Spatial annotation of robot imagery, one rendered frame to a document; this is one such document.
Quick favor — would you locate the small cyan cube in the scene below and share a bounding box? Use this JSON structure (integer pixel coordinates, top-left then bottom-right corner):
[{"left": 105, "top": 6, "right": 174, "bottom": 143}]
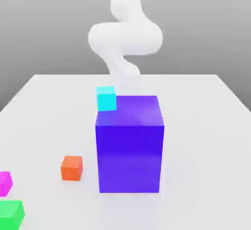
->
[{"left": 96, "top": 86, "right": 118, "bottom": 112}]

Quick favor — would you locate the small orange cube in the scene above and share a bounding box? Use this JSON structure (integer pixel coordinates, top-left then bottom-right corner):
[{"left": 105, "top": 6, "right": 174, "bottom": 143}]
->
[{"left": 60, "top": 155, "right": 83, "bottom": 182}]

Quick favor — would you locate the small magenta cube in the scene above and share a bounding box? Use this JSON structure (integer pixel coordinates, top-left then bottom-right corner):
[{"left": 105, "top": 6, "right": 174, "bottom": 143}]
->
[{"left": 0, "top": 171, "right": 14, "bottom": 197}]

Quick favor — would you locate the small green cube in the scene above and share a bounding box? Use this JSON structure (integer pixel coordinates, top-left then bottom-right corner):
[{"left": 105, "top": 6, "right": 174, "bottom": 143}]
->
[{"left": 0, "top": 200, "right": 26, "bottom": 230}]

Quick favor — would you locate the large purple box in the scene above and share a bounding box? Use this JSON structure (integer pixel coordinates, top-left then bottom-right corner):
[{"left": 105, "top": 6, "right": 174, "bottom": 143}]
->
[{"left": 95, "top": 95, "right": 165, "bottom": 194}]

